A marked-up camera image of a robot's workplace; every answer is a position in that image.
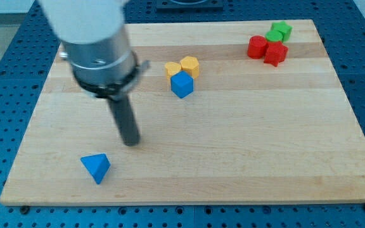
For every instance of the yellow hexagon block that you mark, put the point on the yellow hexagon block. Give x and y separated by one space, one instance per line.
191 65

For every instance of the red cylinder block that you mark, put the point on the red cylinder block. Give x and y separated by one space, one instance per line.
257 47

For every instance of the blue triangle block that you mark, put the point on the blue triangle block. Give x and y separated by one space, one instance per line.
97 166

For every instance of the blue cube block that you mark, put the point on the blue cube block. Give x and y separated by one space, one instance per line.
182 84

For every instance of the light wooden board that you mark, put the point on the light wooden board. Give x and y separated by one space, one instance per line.
250 133

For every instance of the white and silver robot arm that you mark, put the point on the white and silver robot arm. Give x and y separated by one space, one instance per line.
97 47

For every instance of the red star block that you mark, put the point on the red star block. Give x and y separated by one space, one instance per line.
275 53

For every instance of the green cylinder block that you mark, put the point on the green cylinder block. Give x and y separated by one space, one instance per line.
274 36

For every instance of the green star block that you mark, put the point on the green star block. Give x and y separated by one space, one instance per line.
284 28

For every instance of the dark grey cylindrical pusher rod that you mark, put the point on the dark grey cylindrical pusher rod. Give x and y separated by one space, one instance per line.
125 120

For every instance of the yellow heart block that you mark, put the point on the yellow heart block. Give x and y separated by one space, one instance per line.
171 68

